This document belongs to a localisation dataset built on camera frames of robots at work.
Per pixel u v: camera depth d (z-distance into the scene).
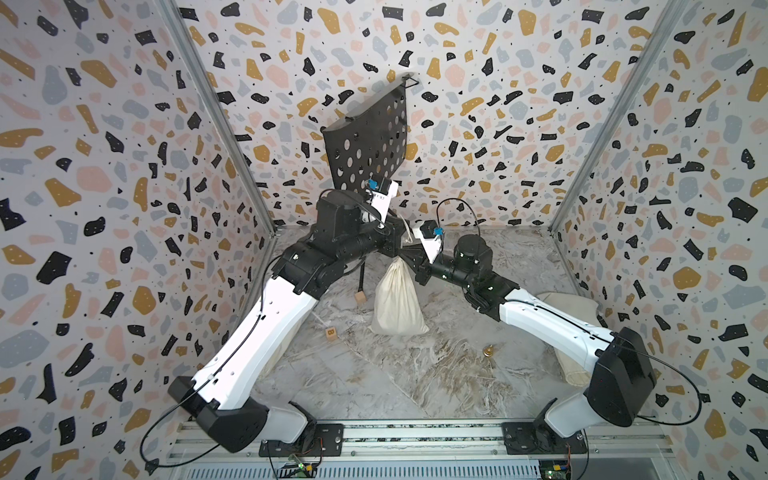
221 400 0.37
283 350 0.87
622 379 0.43
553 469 0.72
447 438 0.76
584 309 0.94
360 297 0.99
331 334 0.90
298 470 0.71
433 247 0.61
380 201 0.54
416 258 0.67
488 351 0.88
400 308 0.80
